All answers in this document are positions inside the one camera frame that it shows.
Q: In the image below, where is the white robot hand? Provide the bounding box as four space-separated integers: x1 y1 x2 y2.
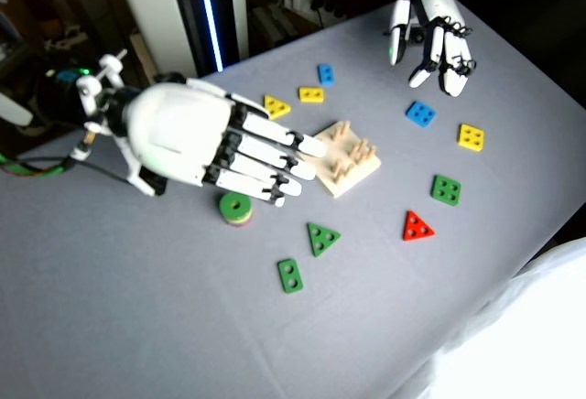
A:
126 72 328 209
387 0 478 97

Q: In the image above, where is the green ring block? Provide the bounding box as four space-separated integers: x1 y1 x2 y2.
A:
218 191 255 222

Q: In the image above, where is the yellow triangle block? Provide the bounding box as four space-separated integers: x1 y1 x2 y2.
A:
263 93 292 121

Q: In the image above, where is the blue square block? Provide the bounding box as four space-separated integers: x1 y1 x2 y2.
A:
405 100 438 129

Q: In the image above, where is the yellow square block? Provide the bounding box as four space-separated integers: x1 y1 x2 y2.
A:
456 123 487 153

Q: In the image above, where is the yellow rectangle block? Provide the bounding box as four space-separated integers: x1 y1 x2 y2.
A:
298 86 326 103

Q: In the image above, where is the wooden peg board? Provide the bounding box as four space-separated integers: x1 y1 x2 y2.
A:
310 119 383 200

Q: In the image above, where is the green triangle block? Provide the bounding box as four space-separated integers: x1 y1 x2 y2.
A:
306 221 342 258

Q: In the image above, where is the green rectangle block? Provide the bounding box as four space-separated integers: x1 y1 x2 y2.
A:
277 258 305 295

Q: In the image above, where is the green square block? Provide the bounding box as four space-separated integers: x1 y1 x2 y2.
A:
429 174 462 208

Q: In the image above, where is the red triangle block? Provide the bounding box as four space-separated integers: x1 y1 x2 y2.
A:
402 210 437 243

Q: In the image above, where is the blue light strip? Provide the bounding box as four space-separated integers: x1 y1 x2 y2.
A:
195 0 224 73

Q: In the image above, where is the white cabinet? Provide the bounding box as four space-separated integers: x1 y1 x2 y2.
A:
112 0 251 81

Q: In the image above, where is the grey table cloth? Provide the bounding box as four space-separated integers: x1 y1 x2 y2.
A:
0 0 586 399

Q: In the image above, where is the white fabric cover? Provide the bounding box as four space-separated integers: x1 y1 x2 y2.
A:
407 237 586 399

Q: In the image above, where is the black cable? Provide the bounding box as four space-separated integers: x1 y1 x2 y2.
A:
68 158 136 186

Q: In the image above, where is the green cable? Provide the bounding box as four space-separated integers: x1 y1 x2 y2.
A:
0 154 74 181

